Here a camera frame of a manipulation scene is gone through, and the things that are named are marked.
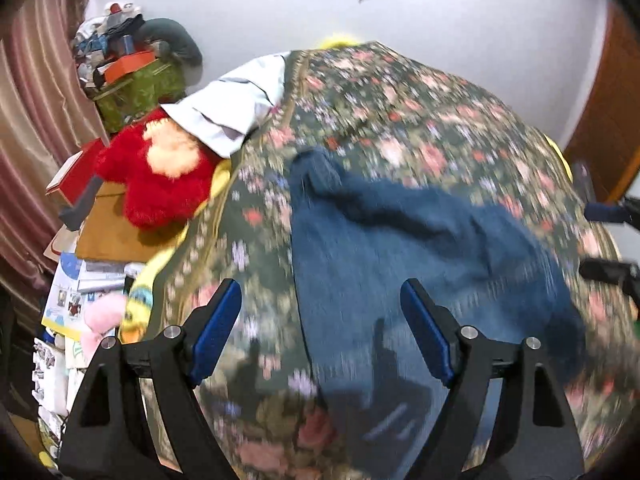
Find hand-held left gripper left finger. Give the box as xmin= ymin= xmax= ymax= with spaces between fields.
xmin=57 ymin=277 xmax=244 ymax=480

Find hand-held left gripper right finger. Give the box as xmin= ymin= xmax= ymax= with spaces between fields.
xmin=400 ymin=277 xmax=587 ymax=480

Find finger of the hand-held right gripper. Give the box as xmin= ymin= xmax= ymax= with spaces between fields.
xmin=570 ymin=161 xmax=640 ymax=232
xmin=578 ymin=257 xmax=640 ymax=307

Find blue denim jeans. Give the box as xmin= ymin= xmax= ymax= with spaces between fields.
xmin=287 ymin=147 xmax=588 ymax=480

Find yellow striped plush toy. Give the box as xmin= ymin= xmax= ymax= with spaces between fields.
xmin=119 ymin=249 xmax=175 ymax=345

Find brown wooden door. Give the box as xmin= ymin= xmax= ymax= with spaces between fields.
xmin=562 ymin=2 xmax=640 ymax=202

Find pink plush toy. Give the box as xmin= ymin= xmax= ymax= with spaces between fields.
xmin=80 ymin=292 xmax=129 ymax=357

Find brown cardboard box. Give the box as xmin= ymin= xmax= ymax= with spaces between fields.
xmin=75 ymin=180 xmax=187 ymax=263

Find pile of printed boxes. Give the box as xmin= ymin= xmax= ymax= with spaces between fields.
xmin=32 ymin=252 xmax=147 ymax=443

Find red plush toy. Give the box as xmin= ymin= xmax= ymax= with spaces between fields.
xmin=94 ymin=107 xmax=223 ymax=231

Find red flat box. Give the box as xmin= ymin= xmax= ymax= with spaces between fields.
xmin=45 ymin=137 xmax=110 ymax=206

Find white cloth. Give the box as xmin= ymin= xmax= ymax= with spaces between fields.
xmin=164 ymin=52 xmax=292 ymax=158

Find dark floral blanket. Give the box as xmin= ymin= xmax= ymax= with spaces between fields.
xmin=120 ymin=40 xmax=640 ymax=480

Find green patterned box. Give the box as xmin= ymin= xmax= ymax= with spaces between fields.
xmin=92 ymin=60 xmax=187 ymax=133

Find orange box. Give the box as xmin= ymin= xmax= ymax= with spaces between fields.
xmin=104 ymin=50 xmax=157 ymax=84

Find striped pink curtain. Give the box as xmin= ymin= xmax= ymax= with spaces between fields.
xmin=0 ymin=0 xmax=108 ymax=291

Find grey stuffed cushion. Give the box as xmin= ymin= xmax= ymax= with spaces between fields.
xmin=136 ymin=17 xmax=204 ymax=67

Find pile of household clutter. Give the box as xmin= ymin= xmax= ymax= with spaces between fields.
xmin=72 ymin=1 xmax=146 ymax=86

